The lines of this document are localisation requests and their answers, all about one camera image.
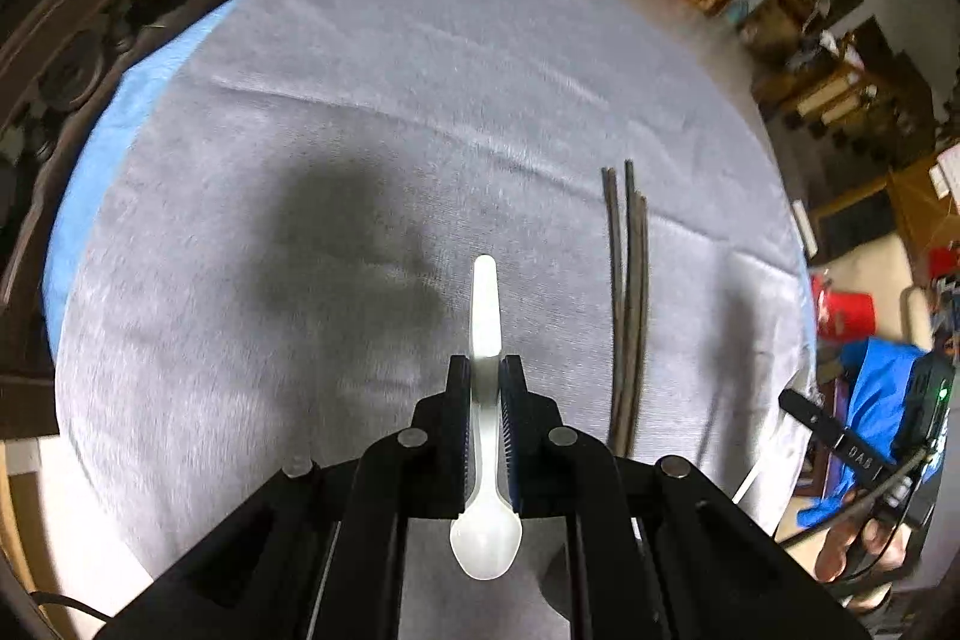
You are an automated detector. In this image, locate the blue table cover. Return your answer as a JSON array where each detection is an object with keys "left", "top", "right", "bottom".
[{"left": 43, "top": 0, "right": 826, "bottom": 371}]

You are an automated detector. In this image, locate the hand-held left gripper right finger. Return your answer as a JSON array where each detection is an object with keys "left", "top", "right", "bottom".
[{"left": 499, "top": 355, "right": 871, "bottom": 640}]

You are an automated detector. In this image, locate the dark wooden chopstick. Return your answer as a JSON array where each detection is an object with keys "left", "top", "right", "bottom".
[
  {"left": 621, "top": 160, "right": 638, "bottom": 453},
  {"left": 603, "top": 167, "right": 628, "bottom": 453},
  {"left": 619, "top": 194, "right": 647, "bottom": 450}
]

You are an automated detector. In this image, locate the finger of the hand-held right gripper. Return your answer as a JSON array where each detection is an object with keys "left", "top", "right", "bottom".
[{"left": 778, "top": 389, "right": 897, "bottom": 489}]

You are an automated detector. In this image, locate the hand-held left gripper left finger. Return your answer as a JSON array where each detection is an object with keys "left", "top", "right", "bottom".
[{"left": 97, "top": 355, "right": 476, "bottom": 640}]

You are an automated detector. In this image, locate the white plastic spoon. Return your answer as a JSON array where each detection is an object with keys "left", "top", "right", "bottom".
[{"left": 448, "top": 255, "right": 522, "bottom": 581}]

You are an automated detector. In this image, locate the red bucket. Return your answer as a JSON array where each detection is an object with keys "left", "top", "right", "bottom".
[{"left": 816, "top": 290, "right": 880, "bottom": 342}]

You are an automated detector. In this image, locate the grey table cloth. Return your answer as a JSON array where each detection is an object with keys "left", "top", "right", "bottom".
[{"left": 56, "top": 0, "right": 815, "bottom": 640}]

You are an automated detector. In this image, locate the carved dark wooden bench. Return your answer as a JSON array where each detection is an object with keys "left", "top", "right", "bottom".
[{"left": 0, "top": 0, "right": 421, "bottom": 438}]

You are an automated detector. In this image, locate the person's right hand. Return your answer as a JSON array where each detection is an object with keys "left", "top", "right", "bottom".
[{"left": 814, "top": 501, "right": 912, "bottom": 603}]

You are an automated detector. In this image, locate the blue cloth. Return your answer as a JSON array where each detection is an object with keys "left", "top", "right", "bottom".
[{"left": 795, "top": 340, "right": 932, "bottom": 530}]

